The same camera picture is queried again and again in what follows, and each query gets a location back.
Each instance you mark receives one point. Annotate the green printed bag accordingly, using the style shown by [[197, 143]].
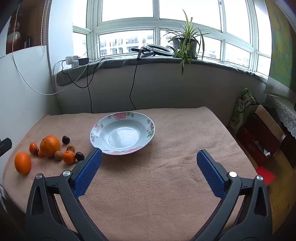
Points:
[[242, 109]]

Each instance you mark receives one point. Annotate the white lace cloth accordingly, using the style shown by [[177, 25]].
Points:
[[284, 109]]

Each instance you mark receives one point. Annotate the pink blanket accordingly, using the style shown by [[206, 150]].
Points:
[[150, 185]]

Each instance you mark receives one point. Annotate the white cabinet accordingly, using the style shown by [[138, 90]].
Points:
[[23, 104]]

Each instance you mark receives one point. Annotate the brown longan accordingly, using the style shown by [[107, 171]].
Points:
[[70, 147], [58, 155]]

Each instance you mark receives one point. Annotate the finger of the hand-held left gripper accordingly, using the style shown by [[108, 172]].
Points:
[[6, 146]]

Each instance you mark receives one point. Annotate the black power adapter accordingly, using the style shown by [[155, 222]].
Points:
[[83, 61]]

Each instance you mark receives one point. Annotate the floral white plate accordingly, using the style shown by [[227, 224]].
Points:
[[122, 134]]

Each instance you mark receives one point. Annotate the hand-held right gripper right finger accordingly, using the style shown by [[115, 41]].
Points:
[[210, 176]]

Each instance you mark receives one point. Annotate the white window frame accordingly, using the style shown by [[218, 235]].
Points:
[[157, 22]]

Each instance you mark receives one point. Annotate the wall map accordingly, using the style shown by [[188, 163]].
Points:
[[281, 46]]

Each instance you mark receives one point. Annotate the white power adapter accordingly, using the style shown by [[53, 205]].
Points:
[[69, 60], [75, 61]]

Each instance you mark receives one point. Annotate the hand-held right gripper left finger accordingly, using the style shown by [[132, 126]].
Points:
[[89, 172]]

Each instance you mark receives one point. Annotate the dark red plum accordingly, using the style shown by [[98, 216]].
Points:
[[36, 152], [66, 140], [79, 156]]

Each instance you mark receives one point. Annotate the red paper packet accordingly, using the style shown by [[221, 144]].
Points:
[[266, 175]]

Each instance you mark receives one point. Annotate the wall picture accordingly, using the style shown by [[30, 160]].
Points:
[[15, 34]]

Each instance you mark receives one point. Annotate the tiny mandarin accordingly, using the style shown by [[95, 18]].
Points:
[[41, 153]]

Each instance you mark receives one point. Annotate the small mandarin with stem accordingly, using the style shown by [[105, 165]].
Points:
[[69, 157]]

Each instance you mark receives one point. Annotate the large dimpled orange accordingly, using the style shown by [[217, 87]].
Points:
[[50, 146]]

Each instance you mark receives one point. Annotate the smooth orange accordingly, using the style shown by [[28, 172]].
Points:
[[23, 163]]

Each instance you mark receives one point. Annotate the potted spider plant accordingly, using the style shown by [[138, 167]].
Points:
[[185, 45]]

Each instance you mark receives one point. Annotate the open cardboard box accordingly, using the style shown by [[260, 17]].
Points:
[[263, 113]]

